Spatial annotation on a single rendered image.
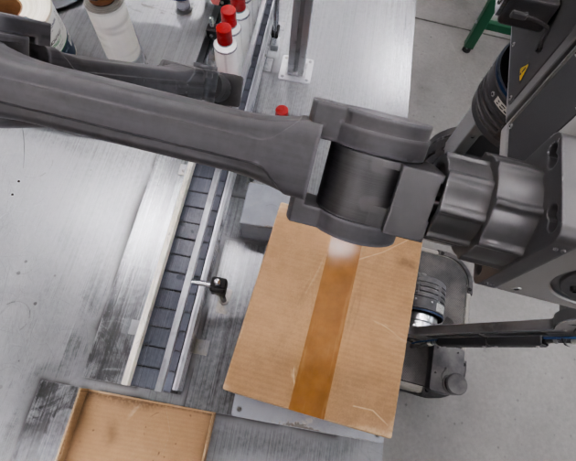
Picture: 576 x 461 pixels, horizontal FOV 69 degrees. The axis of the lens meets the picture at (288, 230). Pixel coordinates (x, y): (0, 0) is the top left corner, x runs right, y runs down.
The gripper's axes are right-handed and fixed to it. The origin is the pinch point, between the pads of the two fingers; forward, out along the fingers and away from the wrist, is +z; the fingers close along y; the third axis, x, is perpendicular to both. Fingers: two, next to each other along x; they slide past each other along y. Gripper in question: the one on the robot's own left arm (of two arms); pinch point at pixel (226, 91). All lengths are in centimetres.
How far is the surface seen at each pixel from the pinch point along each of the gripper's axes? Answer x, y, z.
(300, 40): -15.1, -15.2, 10.3
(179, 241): 32.8, 2.6, -18.7
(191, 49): -9.0, 12.9, 14.0
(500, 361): 85, -115, 51
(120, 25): -9.9, 24.5, -3.5
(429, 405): 102, -86, 38
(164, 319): 46, 1, -29
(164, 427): 64, -3, -37
